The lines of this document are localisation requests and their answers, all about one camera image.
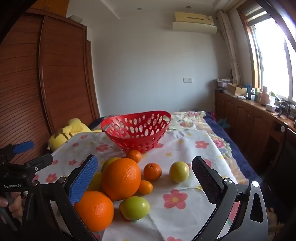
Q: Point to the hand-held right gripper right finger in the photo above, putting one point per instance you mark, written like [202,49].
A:
[205,183]

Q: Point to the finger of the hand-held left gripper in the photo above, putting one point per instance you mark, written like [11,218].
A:
[41,162]
[23,147]

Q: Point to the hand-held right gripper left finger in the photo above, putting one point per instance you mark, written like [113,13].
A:
[83,180]

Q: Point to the yellow-green apple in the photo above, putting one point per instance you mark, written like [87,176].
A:
[179,172]

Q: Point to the yellow pear with stem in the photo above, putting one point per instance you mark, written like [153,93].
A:
[109,161]

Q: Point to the large orange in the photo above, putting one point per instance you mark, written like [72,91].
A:
[121,179]
[94,212]

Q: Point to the red perforated plastic basket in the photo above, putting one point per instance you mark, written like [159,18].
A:
[116,136]

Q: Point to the green apple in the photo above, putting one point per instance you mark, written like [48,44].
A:
[134,207]

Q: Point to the person's left hand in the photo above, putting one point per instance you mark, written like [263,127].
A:
[16,206]

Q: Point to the yellow plush toy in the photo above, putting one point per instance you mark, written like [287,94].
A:
[60,139]

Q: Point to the white floral cloth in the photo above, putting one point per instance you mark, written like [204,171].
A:
[185,208]

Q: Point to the dark blue blanket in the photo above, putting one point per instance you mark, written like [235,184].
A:
[231,143]

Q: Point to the small mandarin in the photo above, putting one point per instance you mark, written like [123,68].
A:
[134,155]
[152,172]

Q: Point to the tiny mandarin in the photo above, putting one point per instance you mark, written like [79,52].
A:
[145,187]

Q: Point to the teal cloth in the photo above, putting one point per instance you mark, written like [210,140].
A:
[223,122]

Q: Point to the floral quilt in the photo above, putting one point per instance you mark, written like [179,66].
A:
[192,120]

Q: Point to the wooden cabinet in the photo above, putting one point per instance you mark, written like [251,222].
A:
[242,115]

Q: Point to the black chair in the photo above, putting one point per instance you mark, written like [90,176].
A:
[284,162]

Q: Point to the brown wooden wardrobe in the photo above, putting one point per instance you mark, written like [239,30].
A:
[57,69]

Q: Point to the cardboard box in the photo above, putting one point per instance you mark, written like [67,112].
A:
[237,89]

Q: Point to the small white box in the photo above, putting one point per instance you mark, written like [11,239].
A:
[270,107]

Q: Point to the stack of patterned boxes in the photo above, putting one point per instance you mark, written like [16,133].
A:
[222,83]

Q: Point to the blue bottle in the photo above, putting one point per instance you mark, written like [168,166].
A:
[248,90]

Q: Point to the white plastic jug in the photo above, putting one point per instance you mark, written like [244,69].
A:
[265,97]

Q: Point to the black gadget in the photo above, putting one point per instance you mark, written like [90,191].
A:
[284,108]

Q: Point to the green-capped bottle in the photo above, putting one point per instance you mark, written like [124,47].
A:
[272,97]

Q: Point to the patterned curtain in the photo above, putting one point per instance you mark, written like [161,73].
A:
[230,46]

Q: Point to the window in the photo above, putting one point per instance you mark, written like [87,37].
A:
[272,58]

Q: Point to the white wall switch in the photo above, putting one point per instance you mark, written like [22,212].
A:
[187,80]

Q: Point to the wall air conditioner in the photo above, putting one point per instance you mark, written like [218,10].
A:
[194,23]

